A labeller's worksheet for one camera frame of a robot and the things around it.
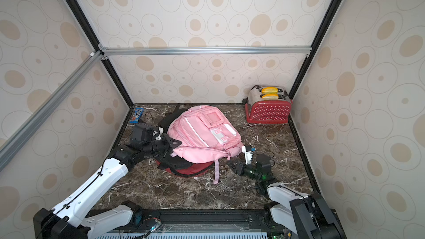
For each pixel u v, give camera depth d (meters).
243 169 0.75
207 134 0.89
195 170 0.86
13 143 0.52
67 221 0.38
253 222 0.73
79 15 0.77
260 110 1.00
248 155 0.78
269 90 1.01
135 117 1.10
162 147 0.66
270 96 0.98
